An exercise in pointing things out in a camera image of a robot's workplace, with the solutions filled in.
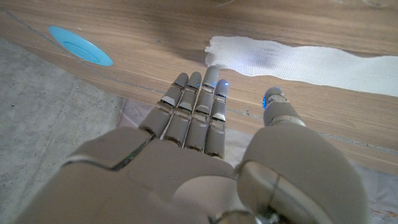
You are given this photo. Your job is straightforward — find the blue disk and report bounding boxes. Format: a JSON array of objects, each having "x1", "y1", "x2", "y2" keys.
[{"x1": 47, "y1": 25, "x2": 114, "y2": 67}]

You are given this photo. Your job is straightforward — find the white gauze bandage strip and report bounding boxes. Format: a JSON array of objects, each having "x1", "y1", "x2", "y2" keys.
[{"x1": 204, "y1": 35, "x2": 398, "y2": 98}]

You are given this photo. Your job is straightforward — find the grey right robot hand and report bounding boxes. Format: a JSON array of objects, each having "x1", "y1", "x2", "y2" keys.
[{"x1": 14, "y1": 65, "x2": 371, "y2": 224}]

